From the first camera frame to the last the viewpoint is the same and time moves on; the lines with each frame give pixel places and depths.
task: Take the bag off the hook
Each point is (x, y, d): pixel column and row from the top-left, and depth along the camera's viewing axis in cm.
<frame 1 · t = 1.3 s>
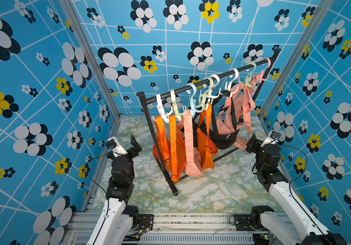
left hand: (125, 138, 71), fingers open
right hand: (266, 137, 76), fingers open
orange bag: (176, 154, 65), point 31 cm above the table
pink bag: (194, 165, 74), point 20 cm above the table
black bag: (223, 142, 92), point 12 cm above the table

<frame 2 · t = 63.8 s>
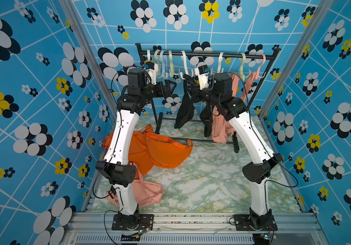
left hand: (171, 82, 70), fingers open
right hand: (190, 85, 69), fingers closed
orange bag: (165, 152, 99), point 2 cm above the table
pink bag: (147, 193, 77), point 8 cm above the table
black bag: (189, 111, 101), point 18 cm above the table

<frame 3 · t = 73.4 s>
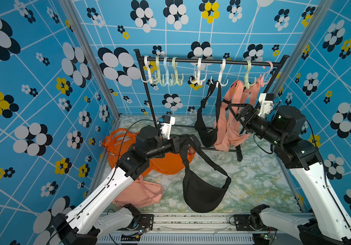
left hand: (189, 137, 63), fingers closed
right hand: (234, 109, 58), fingers open
black bag: (201, 193, 72), point 13 cm above the table
pink bag right front: (229, 131, 94), point 15 cm above the table
the other named things where they were.

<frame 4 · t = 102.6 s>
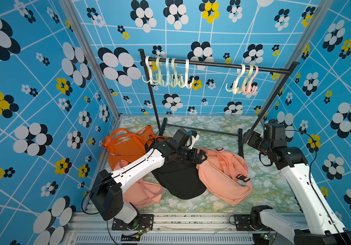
left hand: (203, 156, 77), fingers open
right hand: (254, 137, 74), fingers open
black bag: (181, 176, 87), point 4 cm above the table
pink bag right front: (224, 175, 85), point 6 cm above the table
